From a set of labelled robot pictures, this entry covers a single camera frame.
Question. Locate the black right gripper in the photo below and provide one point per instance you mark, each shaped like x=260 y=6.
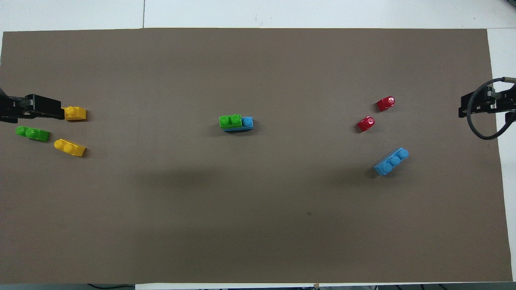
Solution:
x=508 y=100

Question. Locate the blue three-stud toy block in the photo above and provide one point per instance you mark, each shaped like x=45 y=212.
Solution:
x=247 y=123
x=390 y=162

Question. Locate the green two-stud toy block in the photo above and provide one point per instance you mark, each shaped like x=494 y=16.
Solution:
x=34 y=133
x=229 y=121

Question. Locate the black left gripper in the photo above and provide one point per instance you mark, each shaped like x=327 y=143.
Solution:
x=8 y=108

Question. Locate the yellow two-stud toy block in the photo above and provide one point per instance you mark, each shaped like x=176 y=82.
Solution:
x=76 y=114
x=70 y=148

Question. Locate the brown paper table mat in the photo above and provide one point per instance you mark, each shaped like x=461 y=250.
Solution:
x=258 y=201

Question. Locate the red one-stud toy block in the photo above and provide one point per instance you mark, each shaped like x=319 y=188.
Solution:
x=365 y=124
x=385 y=104

